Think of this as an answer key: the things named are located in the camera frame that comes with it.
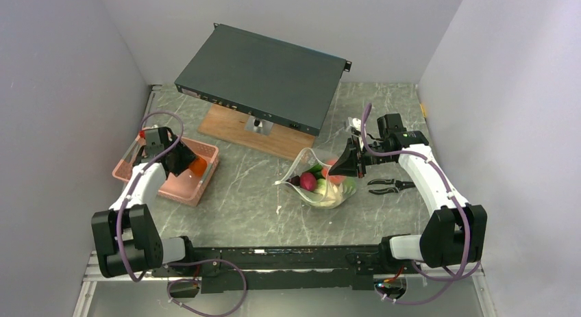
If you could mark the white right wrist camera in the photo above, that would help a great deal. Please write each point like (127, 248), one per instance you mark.
(353, 126)

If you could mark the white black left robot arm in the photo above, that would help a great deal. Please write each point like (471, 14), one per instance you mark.
(125, 236)

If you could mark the pink plastic basket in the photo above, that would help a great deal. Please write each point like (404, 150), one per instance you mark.
(186, 188)

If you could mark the dark rack network switch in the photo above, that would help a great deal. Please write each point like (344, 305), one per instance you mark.
(267, 78)

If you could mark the wooden board stand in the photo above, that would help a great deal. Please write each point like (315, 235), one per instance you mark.
(238, 128)

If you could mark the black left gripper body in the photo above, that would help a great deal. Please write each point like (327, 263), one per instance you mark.
(182, 157)

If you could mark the dark purple fake eggplant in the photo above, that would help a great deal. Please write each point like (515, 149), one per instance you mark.
(295, 181)

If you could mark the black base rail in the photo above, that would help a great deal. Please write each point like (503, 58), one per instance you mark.
(220, 269)

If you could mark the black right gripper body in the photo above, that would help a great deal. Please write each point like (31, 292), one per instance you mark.
(371, 159)

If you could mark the clear zip top bag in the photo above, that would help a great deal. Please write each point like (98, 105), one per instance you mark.
(305, 159)

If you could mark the dark red fake fruit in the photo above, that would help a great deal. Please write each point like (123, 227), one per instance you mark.
(308, 181)

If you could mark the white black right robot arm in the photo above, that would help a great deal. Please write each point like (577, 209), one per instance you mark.
(454, 234)

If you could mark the green fake vegetable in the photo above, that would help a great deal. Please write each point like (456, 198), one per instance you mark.
(348, 187)

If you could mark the orange fake fruit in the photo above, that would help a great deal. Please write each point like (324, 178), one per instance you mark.
(198, 166)

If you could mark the black handled pliers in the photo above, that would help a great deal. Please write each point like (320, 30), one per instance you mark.
(391, 186)

